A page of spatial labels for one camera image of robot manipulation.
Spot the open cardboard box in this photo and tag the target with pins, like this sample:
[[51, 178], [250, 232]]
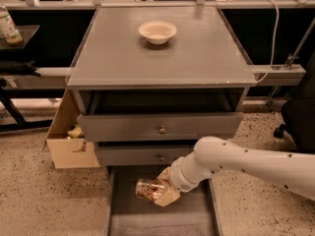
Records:
[[67, 152]]

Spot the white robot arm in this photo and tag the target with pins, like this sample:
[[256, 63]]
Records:
[[211, 156]]

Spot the grey drawer cabinet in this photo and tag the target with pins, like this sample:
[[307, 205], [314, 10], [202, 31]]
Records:
[[201, 55]]

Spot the grey open bottom drawer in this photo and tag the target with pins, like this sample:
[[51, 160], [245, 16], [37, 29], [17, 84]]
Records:
[[194, 214]]

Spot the white paper bowl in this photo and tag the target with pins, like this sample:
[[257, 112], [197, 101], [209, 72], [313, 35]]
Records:
[[157, 32]]

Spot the grey top drawer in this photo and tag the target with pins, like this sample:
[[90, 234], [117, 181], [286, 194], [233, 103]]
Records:
[[158, 127]]

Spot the grey middle drawer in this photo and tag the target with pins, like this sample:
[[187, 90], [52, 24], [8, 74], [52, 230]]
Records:
[[142, 153]]

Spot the clear bottle with label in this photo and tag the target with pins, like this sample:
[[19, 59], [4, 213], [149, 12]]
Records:
[[8, 28]]

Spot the yellow item in box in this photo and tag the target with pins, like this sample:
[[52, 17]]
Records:
[[76, 133]]

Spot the black side table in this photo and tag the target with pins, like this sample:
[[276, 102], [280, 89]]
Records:
[[9, 70]]

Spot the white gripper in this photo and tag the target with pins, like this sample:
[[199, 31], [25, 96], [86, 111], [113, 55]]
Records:
[[177, 178]]

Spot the black office chair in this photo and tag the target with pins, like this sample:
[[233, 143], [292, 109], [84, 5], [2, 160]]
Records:
[[299, 113]]

